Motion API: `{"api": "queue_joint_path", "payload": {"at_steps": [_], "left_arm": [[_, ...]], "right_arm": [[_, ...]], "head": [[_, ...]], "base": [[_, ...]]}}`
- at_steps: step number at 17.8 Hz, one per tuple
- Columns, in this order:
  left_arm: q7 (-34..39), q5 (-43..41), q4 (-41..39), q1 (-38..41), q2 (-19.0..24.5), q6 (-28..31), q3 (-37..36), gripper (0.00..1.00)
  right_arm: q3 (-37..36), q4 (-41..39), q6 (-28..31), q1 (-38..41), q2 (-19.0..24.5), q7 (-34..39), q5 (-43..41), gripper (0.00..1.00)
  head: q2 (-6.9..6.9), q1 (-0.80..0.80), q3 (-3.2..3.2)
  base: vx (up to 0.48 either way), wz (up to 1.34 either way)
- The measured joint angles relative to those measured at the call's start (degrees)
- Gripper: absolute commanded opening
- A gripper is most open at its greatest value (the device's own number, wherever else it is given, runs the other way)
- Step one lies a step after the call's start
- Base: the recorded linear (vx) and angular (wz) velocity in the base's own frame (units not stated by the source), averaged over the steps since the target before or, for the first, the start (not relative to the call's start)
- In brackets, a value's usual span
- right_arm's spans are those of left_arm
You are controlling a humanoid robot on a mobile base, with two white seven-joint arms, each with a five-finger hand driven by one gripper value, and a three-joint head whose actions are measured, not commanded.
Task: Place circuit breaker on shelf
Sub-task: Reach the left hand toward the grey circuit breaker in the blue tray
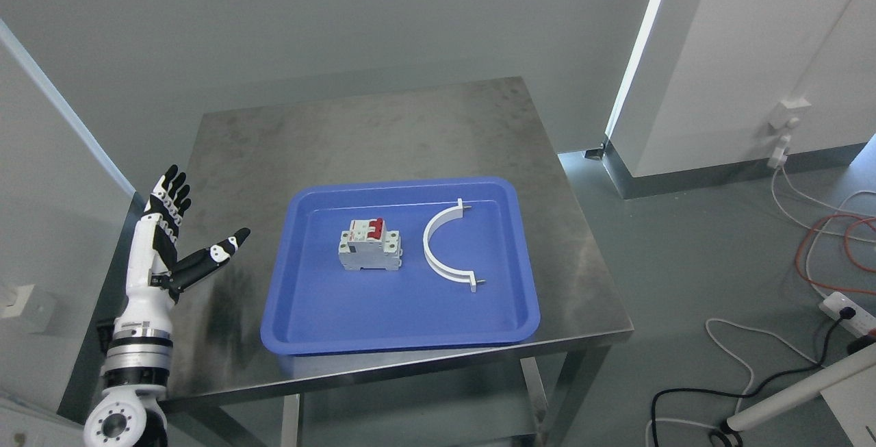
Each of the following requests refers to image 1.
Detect blue plastic tray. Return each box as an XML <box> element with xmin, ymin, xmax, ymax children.
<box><xmin>261</xmin><ymin>177</ymin><xmax>541</xmax><ymax>356</ymax></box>

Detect orange cable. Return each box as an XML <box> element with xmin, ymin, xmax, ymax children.
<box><xmin>795</xmin><ymin>215</ymin><xmax>876</xmax><ymax>297</ymax></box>

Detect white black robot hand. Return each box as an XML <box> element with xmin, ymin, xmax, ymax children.
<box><xmin>126</xmin><ymin>164</ymin><xmax>251</xmax><ymax>303</ymax></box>

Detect stainless steel table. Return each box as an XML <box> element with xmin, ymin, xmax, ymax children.
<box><xmin>57</xmin><ymin>77</ymin><xmax>634</xmax><ymax>447</ymax></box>

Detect white wall box left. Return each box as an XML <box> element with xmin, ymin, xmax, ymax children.
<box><xmin>1</xmin><ymin>284</ymin><xmax>57</xmax><ymax>333</ymax></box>

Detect black cable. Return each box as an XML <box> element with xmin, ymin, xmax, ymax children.
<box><xmin>649</xmin><ymin>315</ymin><xmax>845</xmax><ymax>447</ymax></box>

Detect white curved pipe clamp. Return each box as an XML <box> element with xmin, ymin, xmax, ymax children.
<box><xmin>420</xmin><ymin>197</ymin><xmax>485</xmax><ymax>294</ymax></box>

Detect white circuit breaker red switch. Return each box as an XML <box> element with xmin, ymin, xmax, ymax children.
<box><xmin>338</xmin><ymin>218</ymin><xmax>403</xmax><ymax>270</ymax></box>

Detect white wall socket plug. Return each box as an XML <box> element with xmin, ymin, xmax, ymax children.
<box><xmin>766</xmin><ymin>98</ymin><xmax>812</xmax><ymax>170</ymax></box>

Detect white cable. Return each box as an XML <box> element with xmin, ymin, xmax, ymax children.
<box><xmin>645</xmin><ymin>318</ymin><xmax>820</xmax><ymax>447</ymax></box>

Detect white power strip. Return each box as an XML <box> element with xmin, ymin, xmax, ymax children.
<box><xmin>819</xmin><ymin>292</ymin><xmax>875</xmax><ymax>337</ymax></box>

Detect white wheeled stand leg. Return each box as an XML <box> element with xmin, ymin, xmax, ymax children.
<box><xmin>720</xmin><ymin>345</ymin><xmax>875</xmax><ymax>434</ymax></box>

